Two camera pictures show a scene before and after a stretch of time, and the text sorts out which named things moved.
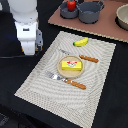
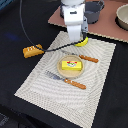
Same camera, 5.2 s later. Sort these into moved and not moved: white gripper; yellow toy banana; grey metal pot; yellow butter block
Moved: white gripper
Not moved: grey metal pot; yellow toy banana; yellow butter block
